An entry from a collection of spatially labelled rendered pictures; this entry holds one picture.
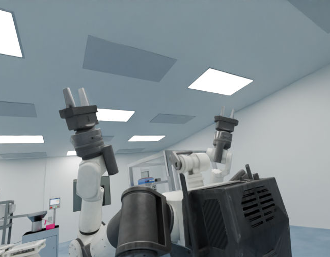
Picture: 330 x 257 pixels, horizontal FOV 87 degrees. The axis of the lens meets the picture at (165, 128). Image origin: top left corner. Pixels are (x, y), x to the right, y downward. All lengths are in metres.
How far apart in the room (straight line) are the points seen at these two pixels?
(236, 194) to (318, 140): 4.14
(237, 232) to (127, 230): 0.23
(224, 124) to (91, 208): 0.68
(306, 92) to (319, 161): 1.40
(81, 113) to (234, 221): 0.48
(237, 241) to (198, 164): 0.27
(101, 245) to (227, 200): 0.36
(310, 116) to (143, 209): 4.32
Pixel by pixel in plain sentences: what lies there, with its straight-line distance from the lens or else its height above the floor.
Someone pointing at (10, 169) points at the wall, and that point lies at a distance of 7.81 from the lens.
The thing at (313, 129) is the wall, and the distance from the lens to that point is 4.54.
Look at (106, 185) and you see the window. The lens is 7.87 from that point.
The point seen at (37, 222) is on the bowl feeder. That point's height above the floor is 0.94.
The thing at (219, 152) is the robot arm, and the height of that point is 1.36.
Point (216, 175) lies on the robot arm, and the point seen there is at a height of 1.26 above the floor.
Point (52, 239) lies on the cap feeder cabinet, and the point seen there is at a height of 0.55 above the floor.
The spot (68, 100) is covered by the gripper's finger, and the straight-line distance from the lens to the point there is 0.59.
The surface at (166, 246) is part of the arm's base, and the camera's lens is 0.47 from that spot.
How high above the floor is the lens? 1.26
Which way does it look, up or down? 18 degrees up
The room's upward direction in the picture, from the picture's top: 10 degrees counter-clockwise
